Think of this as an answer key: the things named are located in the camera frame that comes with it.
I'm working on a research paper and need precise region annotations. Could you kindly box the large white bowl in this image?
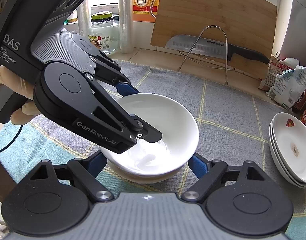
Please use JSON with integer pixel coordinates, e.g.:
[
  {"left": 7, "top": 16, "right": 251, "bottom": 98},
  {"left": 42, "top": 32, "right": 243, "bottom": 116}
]
[{"left": 100, "top": 93, "right": 199, "bottom": 177}]

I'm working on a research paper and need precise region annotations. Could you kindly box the white plate with fruit print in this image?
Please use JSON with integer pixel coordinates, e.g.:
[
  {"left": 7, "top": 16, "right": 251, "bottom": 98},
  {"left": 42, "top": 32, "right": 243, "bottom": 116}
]
[{"left": 271, "top": 112, "right": 306, "bottom": 184}]

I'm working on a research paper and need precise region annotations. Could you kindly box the white bowl pink pattern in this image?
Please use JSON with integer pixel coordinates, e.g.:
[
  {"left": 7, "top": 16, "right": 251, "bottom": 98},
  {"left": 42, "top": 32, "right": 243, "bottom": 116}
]
[{"left": 106, "top": 161, "right": 185, "bottom": 185}]

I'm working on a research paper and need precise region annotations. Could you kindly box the gloved left hand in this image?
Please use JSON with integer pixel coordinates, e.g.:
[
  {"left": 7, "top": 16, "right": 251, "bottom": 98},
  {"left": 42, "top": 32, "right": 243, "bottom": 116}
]
[{"left": 0, "top": 65, "right": 41, "bottom": 125}]

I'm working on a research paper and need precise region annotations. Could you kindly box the grey checked table mat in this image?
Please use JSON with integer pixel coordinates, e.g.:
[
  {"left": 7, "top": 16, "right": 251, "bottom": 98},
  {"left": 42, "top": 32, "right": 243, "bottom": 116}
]
[{"left": 0, "top": 61, "right": 306, "bottom": 239}]

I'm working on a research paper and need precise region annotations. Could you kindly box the glass jar green lid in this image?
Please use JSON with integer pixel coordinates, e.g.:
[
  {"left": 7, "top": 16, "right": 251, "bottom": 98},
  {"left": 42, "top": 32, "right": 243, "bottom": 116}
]
[{"left": 88, "top": 11, "right": 119, "bottom": 55}]

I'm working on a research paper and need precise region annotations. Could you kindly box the white plate middle of stack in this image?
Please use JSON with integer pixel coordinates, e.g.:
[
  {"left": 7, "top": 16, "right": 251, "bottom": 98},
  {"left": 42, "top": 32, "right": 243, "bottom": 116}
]
[{"left": 269, "top": 122, "right": 306, "bottom": 189}]

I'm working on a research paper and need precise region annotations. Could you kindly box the white plate of stack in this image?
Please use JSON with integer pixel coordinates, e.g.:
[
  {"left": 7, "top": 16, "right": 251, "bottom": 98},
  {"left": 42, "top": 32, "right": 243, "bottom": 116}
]
[
  {"left": 269, "top": 134, "right": 306, "bottom": 189},
  {"left": 269, "top": 122, "right": 306, "bottom": 189}
]

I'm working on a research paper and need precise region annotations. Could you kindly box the white plate bottom of stack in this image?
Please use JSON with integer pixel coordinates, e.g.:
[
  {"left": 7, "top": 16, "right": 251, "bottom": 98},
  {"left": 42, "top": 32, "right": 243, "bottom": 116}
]
[{"left": 269, "top": 134, "right": 306, "bottom": 189}]

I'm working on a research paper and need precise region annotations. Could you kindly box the plastic wrap roll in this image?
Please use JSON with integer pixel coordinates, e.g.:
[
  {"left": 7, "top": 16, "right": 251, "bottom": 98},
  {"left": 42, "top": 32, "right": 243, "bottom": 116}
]
[
  {"left": 119, "top": 0, "right": 134, "bottom": 54},
  {"left": 76, "top": 0, "right": 91, "bottom": 37}
]

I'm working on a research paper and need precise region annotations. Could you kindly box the orange cooking wine bottle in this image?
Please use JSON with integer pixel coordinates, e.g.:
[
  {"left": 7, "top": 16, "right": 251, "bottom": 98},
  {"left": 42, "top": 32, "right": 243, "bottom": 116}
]
[{"left": 132, "top": 0, "right": 164, "bottom": 23}]

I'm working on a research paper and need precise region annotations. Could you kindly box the dark soy sauce bottle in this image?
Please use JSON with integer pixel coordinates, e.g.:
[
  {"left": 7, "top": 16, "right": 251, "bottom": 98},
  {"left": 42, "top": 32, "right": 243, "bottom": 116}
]
[{"left": 292, "top": 89, "right": 306, "bottom": 113}]

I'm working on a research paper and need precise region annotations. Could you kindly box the bamboo cutting board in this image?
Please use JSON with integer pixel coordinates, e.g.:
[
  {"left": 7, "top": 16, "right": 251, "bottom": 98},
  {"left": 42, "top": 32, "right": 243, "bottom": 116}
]
[{"left": 151, "top": 0, "right": 278, "bottom": 81}]

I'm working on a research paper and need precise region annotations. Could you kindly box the white plastic food bag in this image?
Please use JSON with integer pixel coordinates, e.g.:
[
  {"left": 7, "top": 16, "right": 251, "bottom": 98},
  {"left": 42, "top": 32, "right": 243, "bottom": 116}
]
[{"left": 265, "top": 66, "right": 306, "bottom": 109}]

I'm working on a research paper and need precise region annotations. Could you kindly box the red white paper packet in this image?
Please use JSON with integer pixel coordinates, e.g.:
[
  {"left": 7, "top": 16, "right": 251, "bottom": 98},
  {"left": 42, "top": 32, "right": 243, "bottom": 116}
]
[{"left": 258, "top": 54, "right": 289, "bottom": 92}]

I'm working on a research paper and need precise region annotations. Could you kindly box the black cable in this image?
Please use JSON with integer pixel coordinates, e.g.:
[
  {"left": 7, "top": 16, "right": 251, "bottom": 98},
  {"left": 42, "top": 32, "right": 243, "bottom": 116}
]
[{"left": 0, "top": 124, "right": 25, "bottom": 156}]

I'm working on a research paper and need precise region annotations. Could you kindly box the steel wire rack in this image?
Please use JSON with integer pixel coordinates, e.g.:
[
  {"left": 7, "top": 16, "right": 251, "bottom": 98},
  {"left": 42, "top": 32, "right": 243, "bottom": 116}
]
[{"left": 166, "top": 25, "right": 229, "bottom": 85}]

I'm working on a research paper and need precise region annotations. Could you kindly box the steel kitchen knife black handle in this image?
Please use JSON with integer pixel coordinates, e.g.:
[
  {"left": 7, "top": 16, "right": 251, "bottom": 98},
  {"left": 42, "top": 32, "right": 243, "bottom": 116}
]
[{"left": 165, "top": 35, "right": 270, "bottom": 64}]

